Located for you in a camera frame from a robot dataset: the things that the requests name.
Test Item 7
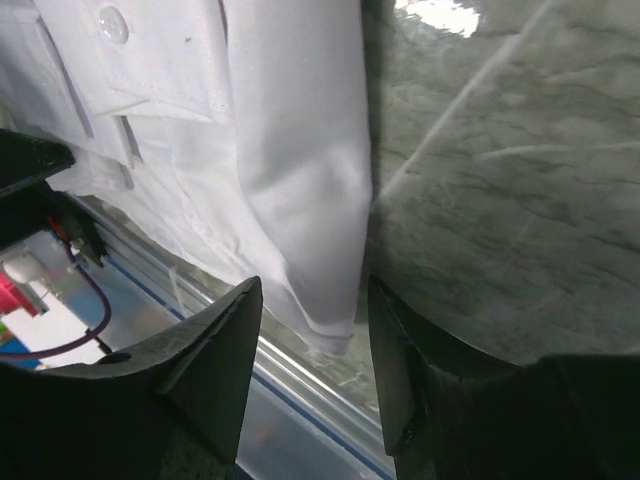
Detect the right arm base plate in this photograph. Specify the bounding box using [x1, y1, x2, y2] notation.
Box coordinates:
[1, 129, 107, 267]

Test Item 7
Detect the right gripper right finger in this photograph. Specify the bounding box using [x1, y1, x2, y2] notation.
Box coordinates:
[367, 278, 639, 479]

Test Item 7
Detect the white long sleeve shirt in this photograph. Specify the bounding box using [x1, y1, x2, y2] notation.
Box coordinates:
[1, 1, 372, 356]

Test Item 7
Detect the aluminium mounting rail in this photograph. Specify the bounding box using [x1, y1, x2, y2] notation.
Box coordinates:
[77, 198, 395, 479]

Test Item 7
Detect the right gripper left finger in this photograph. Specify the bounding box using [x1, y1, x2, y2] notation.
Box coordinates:
[1, 277, 263, 479]

